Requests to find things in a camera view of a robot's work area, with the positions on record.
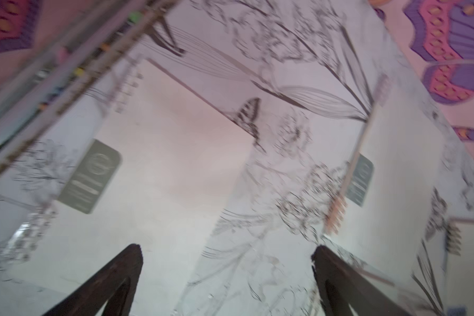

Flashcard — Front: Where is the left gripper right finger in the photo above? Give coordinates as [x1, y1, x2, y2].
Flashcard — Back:
[312, 246, 409, 315]

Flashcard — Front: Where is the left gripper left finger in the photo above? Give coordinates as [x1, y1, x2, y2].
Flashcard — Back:
[45, 244, 144, 315]

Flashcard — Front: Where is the CAMP spiral notebook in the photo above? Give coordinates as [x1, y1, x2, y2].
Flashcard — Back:
[445, 219, 474, 315]

